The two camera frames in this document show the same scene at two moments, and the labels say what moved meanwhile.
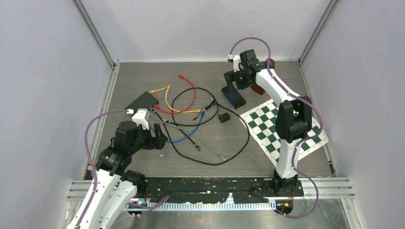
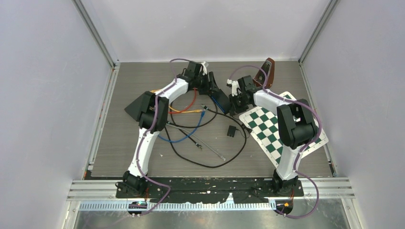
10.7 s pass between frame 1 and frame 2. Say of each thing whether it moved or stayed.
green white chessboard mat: stayed
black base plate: stayed
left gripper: moved
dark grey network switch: stayed
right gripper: moved
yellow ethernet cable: stayed
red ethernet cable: stayed
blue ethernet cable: stayed
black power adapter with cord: moved
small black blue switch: moved
